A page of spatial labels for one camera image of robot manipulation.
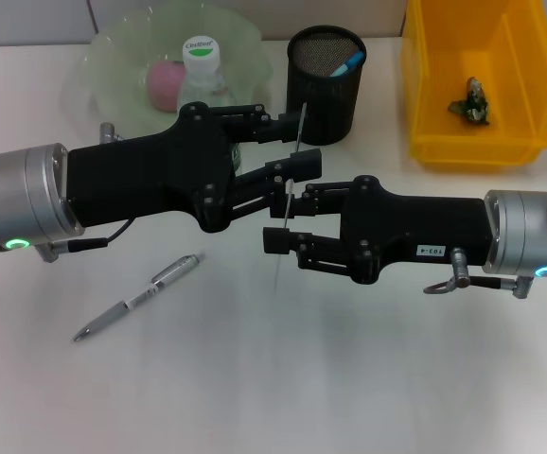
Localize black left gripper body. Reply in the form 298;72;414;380
67;101;237;234

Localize black mesh pen holder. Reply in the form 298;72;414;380
285;26;367;147

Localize translucent green fruit plate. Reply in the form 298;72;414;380
62;4;274;138

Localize green label water bottle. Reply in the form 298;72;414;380
176;36;244;171

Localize blue plastic scissors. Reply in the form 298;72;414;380
328;50;365;78

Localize green plastic wrapper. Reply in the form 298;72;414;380
447;78;492;127

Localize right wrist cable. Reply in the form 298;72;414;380
422;248;536;300

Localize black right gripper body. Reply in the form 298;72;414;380
339;174;491;286

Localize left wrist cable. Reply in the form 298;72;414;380
36;219;131;264

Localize pink toy peach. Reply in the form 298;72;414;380
148;60;185;111

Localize silver ballpoint pen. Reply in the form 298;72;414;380
72;251;207;343

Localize wrist cable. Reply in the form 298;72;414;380
422;248;536;300
36;219;131;264

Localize yellow plastic storage bin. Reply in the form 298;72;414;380
400;0;547;172

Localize transparent plastic ruler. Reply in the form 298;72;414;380
272;101;309;290

